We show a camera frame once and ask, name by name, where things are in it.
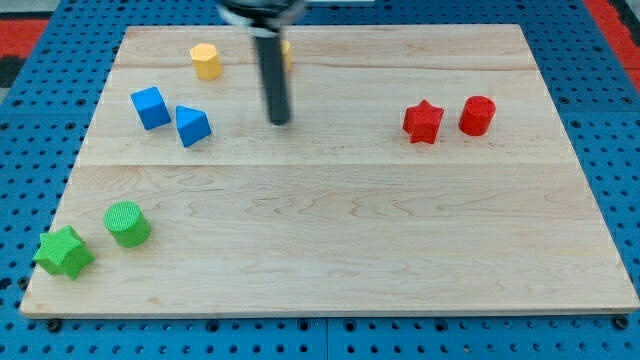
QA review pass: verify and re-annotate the yellow hexagon block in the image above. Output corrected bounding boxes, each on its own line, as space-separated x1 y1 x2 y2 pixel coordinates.
189 43 223 80

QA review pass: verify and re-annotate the green cylinder block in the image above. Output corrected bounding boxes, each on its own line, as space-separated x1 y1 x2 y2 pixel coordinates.
103 200 151 248

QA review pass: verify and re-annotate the green star block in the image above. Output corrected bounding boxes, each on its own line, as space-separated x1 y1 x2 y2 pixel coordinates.
33 225 95 280

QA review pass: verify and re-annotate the light wooden board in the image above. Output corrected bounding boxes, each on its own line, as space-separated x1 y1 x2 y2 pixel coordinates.
20 24 639 319

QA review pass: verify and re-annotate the blue cube block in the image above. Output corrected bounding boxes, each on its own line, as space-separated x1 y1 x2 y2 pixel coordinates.
130 87 171 130

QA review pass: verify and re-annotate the blue triangle block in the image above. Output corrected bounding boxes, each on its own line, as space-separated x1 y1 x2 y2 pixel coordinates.
176 105 212 147

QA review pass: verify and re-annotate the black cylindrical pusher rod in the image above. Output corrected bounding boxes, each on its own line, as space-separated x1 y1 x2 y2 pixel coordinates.
254 34 291 126

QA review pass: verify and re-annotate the red cylinder block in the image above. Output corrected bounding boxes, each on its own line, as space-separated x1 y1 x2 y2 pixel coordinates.
458 96 496 136

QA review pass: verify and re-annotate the red star block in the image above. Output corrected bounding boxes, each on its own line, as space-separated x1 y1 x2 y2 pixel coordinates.
402 99 445 144

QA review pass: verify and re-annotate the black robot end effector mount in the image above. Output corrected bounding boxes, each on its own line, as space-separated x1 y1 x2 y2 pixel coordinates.
216 0 306 38

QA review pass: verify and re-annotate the yellow heart block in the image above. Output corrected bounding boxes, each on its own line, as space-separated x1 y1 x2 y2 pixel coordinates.
280 40 292 72

